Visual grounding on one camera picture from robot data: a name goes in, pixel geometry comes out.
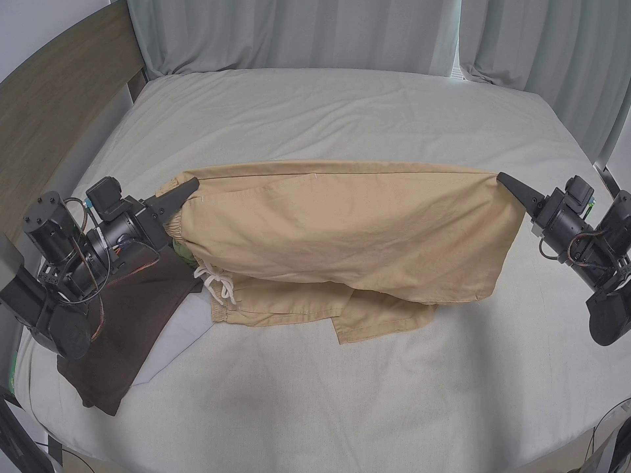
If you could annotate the bed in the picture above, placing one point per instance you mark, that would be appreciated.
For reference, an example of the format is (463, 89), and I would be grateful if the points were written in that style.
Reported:
(315, 116)

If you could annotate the dark brown garment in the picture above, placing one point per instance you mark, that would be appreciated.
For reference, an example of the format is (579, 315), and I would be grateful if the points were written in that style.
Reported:
(133, 323)

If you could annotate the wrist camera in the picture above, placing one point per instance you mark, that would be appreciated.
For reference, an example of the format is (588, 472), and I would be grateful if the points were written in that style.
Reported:
(580, 190)
(106, 192)

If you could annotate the green garment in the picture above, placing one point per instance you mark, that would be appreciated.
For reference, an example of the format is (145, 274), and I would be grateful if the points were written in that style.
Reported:
(181, 255)

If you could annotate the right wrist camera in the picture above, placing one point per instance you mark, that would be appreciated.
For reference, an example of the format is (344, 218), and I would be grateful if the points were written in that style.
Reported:
(580, 190)

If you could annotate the grey-green curtain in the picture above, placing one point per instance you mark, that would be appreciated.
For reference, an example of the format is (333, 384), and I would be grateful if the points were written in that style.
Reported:
(542, 27)
(296, 17)

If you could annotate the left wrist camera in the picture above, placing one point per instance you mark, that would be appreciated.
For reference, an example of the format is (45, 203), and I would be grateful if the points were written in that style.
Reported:
(106, 192)

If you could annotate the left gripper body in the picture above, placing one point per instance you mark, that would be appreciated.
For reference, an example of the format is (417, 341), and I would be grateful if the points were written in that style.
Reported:
(133, 234)

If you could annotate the white garment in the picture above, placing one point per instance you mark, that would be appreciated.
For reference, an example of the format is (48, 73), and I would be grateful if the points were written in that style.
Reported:
(182, 333)

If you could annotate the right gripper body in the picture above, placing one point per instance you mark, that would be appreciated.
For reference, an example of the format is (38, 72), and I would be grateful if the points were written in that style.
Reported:
(559, 222)

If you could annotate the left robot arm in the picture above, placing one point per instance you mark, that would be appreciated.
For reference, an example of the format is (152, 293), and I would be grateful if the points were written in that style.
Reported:
(49, 224)

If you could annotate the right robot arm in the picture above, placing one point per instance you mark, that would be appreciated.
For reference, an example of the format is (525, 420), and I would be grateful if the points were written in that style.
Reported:
(611, 264)

